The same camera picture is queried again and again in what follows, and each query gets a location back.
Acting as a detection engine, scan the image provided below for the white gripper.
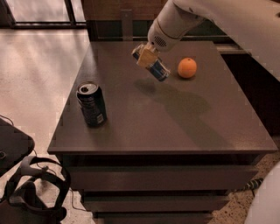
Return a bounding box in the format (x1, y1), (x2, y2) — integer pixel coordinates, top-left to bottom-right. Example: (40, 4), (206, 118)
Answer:
(137, 3), (204, 67)

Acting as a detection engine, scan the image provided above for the redbull can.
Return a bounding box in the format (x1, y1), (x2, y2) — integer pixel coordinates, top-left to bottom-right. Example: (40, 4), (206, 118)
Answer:
(132, 45), (171, 81)

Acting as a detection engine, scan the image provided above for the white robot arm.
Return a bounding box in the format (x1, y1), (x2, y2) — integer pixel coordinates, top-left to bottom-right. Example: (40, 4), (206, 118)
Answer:
(136, 0), (280, 81)

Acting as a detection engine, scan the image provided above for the black soda can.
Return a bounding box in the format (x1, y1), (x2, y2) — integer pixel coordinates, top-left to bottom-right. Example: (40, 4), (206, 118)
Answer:
(76, 81), (107, 127)

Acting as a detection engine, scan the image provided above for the orange fruit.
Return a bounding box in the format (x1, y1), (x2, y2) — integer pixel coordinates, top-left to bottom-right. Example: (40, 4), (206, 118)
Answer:
(178, 58), (197, 79)

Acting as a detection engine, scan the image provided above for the dark drawer cabinet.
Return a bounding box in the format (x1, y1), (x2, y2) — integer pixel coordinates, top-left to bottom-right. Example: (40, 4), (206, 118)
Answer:
(48, 42), (277, 224)

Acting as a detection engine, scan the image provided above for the black chair seat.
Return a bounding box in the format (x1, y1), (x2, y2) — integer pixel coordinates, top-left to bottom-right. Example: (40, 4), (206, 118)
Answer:
(0, 118), (35, 177)

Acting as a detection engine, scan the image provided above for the black VR headset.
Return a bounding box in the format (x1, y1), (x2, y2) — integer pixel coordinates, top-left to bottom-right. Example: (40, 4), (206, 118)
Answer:
(0, 157), (71, 224)

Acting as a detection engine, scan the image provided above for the grey metal wall bracket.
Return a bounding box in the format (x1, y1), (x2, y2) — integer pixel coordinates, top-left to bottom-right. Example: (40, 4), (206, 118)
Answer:
(120, 10), (133, 41)

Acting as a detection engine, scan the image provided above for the striped cable on floor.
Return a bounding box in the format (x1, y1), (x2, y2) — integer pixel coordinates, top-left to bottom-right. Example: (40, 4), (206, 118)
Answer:
(233, 178), (264, 196)

